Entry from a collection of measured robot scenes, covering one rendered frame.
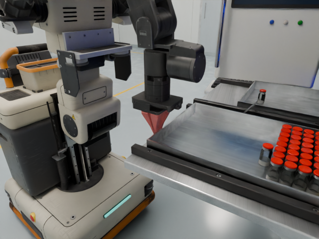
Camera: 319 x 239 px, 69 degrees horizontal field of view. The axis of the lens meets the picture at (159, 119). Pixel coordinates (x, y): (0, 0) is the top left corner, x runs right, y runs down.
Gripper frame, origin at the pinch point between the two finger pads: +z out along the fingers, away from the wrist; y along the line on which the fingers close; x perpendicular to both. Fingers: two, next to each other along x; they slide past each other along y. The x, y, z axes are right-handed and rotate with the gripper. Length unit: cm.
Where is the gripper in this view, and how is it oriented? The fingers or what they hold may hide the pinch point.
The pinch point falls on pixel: (157, 132)
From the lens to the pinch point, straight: 56.5
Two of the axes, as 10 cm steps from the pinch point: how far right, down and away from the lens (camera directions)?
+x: 5.3, -3.7, 7.6
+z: -0.1, 9.0, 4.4
